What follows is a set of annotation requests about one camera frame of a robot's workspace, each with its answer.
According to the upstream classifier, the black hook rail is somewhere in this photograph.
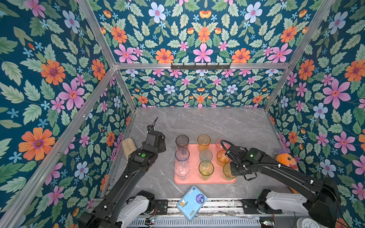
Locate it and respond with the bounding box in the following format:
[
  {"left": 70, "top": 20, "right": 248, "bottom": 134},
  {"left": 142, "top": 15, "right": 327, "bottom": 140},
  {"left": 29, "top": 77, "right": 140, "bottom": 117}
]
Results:
[{"left": 170, "top": 63, "right": 231, "bottom": 71}]

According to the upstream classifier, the white clock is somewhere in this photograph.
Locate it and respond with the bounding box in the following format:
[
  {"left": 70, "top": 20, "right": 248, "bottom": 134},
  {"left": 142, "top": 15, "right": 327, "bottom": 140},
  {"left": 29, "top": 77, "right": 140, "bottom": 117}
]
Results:
[{"left": 296, "top": 218, "right": 319, "bottom": 228}]

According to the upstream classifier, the teal plastic cup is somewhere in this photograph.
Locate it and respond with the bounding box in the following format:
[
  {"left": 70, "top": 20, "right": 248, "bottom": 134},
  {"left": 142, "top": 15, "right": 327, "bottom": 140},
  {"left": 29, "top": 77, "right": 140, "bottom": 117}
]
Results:
[{"left": 199, "top": 150, "right": 213, "bottom": 162}]

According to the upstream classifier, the beige sponge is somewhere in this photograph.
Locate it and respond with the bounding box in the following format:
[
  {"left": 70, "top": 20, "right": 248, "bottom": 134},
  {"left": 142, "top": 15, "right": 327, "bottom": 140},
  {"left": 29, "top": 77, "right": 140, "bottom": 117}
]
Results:
[{"left": 122, "top": 138, "right": 137, "bottom": 160}]

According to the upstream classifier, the clear plastic cup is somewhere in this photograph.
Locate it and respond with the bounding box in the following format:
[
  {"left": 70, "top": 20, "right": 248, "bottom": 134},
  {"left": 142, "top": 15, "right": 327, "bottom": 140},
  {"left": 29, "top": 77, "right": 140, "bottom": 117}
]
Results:
[{"left": 175, "top": 161, "right": 190, "bottom": 180}]

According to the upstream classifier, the orange plush toy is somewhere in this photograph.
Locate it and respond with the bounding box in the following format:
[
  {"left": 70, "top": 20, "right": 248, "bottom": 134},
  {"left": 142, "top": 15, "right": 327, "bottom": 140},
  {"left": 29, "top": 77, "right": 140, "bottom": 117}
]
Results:
[{"left": 276, "top": 153, "right": 298, "bottom": 171}]

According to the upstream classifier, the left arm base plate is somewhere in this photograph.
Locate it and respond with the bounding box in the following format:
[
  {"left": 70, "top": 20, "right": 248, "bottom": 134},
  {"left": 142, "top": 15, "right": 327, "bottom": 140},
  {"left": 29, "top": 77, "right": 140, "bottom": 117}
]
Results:
[{"left": 155, "top": 199, "right": 169, "bottom": 215}]

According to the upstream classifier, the amber plastic cup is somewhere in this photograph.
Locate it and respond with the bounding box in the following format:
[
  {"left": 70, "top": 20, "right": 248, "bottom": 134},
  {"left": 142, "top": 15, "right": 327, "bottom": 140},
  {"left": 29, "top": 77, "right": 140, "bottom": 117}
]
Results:
[{"left": 216, "top": 150, "right": 231, "bottom": 167}]

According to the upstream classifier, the pink plastic cup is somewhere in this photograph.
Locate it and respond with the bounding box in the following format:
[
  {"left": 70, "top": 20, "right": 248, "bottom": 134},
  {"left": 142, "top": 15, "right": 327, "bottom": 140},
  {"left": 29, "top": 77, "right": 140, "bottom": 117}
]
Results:
[{"left": 216, "top": 139, "right": 230, "bottom": 150}]

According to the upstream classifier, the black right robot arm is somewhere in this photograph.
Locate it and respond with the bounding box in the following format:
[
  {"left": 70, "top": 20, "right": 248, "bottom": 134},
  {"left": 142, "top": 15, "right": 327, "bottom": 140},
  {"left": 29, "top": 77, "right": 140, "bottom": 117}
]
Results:
[{"left": 223, "top": 144, "right": 340, "bottom": 228}]

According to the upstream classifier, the blue cartoon box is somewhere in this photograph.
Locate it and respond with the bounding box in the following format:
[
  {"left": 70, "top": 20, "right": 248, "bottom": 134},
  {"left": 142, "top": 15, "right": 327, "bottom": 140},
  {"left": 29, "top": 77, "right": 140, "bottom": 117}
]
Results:
[{"left": 176, "top": 186, "right": 207, "bottom": 221}]

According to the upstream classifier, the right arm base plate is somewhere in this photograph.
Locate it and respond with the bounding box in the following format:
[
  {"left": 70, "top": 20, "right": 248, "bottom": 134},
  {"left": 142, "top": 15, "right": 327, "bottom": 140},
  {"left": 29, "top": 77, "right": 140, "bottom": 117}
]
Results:
[{"left": 240, "top": 199, "right": 282, "bottom": 215}]

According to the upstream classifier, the blue translucent plastic cup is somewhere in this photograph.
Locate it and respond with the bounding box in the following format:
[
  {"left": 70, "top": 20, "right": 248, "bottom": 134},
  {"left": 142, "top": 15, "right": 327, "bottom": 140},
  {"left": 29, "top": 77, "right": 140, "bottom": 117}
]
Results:
[{"left": 175, "top": 148, "right": 190, "bottom": 162}]

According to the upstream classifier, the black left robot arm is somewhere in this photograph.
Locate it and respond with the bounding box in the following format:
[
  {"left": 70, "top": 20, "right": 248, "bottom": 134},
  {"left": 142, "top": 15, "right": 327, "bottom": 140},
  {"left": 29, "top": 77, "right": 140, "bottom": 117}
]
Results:
[{"left": 79, "top": 130, "right": 166, "bottom": 228}]

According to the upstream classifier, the olive green plastic cup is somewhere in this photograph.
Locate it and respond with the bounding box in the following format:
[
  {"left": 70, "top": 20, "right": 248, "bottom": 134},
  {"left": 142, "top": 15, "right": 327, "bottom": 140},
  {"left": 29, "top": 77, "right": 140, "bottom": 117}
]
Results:
[{"left": 198, "top": 161, "right": 214, "bottom": 181}]

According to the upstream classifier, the pink rectangular tray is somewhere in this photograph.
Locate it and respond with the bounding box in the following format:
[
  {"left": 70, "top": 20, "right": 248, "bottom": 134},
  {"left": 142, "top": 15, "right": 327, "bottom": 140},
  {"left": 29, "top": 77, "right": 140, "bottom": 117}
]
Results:
[{"left": 174, "top": 144, "right": 237, "bottom": 185}]

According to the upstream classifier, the yellow plastic cup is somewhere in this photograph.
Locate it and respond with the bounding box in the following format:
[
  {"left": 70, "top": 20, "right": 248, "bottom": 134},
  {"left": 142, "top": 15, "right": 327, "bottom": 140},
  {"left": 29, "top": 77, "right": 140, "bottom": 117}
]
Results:
[{"left": 197, "top": 135, "right": 211, "bottom": 152}]

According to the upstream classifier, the light green plastic cup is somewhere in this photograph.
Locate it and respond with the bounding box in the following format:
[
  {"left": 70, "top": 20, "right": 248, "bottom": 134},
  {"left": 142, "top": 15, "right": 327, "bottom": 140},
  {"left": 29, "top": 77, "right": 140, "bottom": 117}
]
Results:
[{"left": 222, "top": 163, "right": 236, "bottom": 181}]

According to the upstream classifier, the dark grey plastic cup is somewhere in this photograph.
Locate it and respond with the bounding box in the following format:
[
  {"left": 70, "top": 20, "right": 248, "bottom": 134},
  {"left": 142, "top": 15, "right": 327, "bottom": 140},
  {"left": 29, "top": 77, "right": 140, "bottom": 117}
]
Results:
[{"left": 175, "top": 135, "right": 189, "bottom": 150}]

